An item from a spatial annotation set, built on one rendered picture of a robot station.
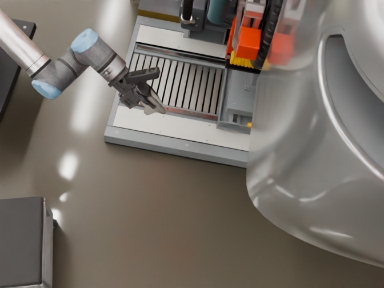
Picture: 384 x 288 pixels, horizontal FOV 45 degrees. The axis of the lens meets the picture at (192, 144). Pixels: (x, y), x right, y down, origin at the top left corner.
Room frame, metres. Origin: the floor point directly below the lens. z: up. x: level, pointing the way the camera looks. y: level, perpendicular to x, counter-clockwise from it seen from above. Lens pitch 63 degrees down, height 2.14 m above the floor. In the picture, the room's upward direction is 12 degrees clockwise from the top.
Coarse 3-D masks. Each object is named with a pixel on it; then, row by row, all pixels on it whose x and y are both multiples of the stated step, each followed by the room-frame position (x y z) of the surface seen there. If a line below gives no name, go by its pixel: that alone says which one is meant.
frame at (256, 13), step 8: (240, 0) 1.54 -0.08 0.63; (248, 0) 1.19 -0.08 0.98; (256, 0) 1.20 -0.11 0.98; (264, 0) 1.19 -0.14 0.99; (240, 8) 1.50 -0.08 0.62; (248, 8) 1.17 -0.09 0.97; (256, 8) 1.17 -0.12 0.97; (264, 8) 1.18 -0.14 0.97; (240, 16) 1.46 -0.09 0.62; (248, 16) 1.16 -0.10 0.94; (256, 16) 1.16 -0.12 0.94; (248, 24) 1.42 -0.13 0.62; (256, 24) 1.16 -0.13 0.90; (232, 40) 1.34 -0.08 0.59
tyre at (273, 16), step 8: (280, 0) 1.16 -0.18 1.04; (272, 8) 1.16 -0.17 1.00; (280, 8) 1.15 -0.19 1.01; (272, 16) 1.14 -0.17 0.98; (272, 24) 1.13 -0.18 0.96; (264, 32) 1.15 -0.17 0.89; (272, 32) 1.12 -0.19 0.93; (264, 40) 1.12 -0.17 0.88; (264, 48) 1.11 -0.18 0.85; (264, 56) 1.11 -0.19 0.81; (256, 64) 1.13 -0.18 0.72
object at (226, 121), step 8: (224, 80) 1.45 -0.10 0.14; (224, 88) 1.38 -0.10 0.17; (224, 96) 1.35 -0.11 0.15; (224, 104) 1.30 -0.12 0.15; (224, 112) 1.25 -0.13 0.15; (224, 120) 1.21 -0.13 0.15; (232, 120) 1.21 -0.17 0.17; (240, 120) 1.22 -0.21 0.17; (248, 120) 1.24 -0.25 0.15; (216, 128) 1.18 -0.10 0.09; (224, 128) 1.18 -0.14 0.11; (232, 128) 1.18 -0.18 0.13; (240, 128) 1.19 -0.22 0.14; (248, 128) 1.19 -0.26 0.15
